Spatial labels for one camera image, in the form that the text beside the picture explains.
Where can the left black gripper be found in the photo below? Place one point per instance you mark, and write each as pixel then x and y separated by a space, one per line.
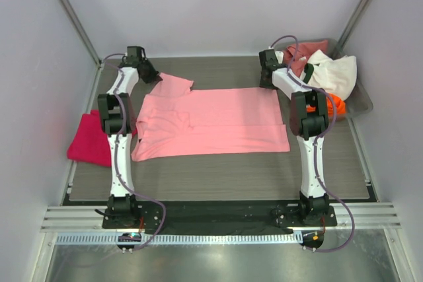
pixel 154 75

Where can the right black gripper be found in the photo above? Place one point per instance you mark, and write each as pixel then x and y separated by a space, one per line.
pixel 266 85

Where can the light pink t shirt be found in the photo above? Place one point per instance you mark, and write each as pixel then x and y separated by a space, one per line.
pixel 177 120

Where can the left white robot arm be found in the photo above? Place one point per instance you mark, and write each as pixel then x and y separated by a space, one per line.
pixel 117 121

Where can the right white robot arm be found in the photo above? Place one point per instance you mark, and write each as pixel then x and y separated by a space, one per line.
pixel 308 121

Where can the dusty rose t shirt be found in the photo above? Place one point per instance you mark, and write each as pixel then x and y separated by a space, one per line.
pixel 305 51

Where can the white t shirt green collar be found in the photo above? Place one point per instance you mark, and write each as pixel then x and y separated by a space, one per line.
pixel 336 76

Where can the orange t shirt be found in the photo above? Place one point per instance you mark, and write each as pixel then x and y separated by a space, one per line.
pixel 334 105

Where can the folded magenta t shirt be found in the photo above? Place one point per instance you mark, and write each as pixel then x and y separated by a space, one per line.
pixel 91 144

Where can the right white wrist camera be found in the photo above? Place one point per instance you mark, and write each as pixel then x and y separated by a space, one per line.
pixel 277 56

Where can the left aluminium frame post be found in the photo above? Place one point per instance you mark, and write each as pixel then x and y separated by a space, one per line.
pixel 78 27

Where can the aluminium frame post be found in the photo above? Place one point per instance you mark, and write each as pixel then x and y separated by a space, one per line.
pixel 78 27
pixel 353 21

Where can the right aluminium frame post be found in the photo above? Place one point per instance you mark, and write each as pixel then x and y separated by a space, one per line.
pixel 353 21

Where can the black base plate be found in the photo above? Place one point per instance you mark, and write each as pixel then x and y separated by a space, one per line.
pixel 214 218

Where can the aluminium front rail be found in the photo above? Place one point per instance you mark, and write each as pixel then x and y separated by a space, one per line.
pixel 352 215

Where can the white slotted cable duct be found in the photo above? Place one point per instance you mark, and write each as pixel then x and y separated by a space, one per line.
pixel 131 238

